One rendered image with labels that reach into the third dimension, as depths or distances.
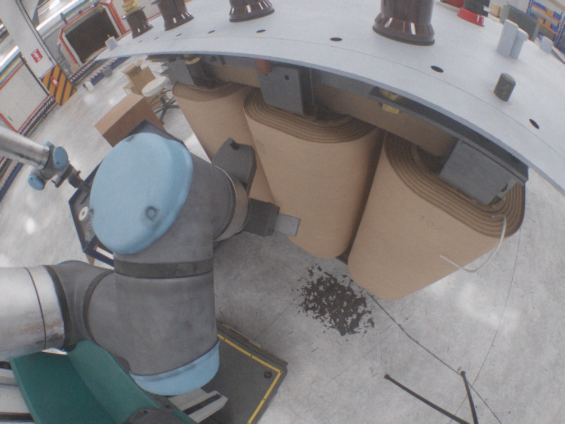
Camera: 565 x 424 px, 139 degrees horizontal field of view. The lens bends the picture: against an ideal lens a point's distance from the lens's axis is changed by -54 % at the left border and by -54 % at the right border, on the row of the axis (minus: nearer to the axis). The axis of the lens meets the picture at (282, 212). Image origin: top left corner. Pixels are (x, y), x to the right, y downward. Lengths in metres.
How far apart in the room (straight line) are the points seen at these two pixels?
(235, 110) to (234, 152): 0.52
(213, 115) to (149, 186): 0.71
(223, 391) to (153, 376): 1.08
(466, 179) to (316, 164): 0.36
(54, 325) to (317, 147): 0.56
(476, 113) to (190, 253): 0.25
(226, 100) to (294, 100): 0.32
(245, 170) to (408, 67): 0.23
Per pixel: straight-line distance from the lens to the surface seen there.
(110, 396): 0.70
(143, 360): 0.21
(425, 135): 0.56
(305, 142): 0.56
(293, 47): 0.28
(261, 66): 0.50
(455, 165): 0.46
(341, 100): 0.60
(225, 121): 0.86
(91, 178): 1.39
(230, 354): 1.23
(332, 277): 1.50
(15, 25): 10.89
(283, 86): 0.54
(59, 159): 0.99
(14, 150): 0.93
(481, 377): 1.91
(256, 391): 1.22
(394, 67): 0.24
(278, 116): 0.65
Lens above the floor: 1.46
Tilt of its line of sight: 60 degrees down
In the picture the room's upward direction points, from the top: 18 degrees counter-clockwise
